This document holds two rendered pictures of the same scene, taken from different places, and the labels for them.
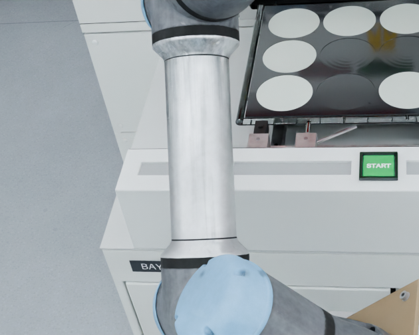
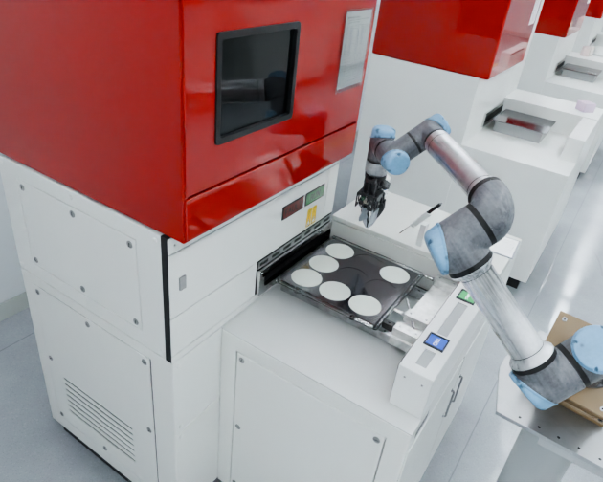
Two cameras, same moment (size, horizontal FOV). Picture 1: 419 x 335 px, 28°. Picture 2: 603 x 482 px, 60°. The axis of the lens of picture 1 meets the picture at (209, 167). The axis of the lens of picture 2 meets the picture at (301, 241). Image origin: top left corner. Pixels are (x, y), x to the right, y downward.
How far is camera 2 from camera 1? 158 cm
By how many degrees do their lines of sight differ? 60
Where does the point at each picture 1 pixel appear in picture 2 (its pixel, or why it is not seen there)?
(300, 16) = (302, 273)
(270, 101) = (368, 311)
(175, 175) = (519, 324)
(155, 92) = (281, 357)
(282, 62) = (338, 295)
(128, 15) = (202, 330)
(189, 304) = (596, 357)
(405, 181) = not seen: hidden behind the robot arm
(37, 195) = not seen: outside the picture
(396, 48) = (360, 263)
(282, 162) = (445, 319)
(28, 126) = not seen: outside the picture
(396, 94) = (395, 278)
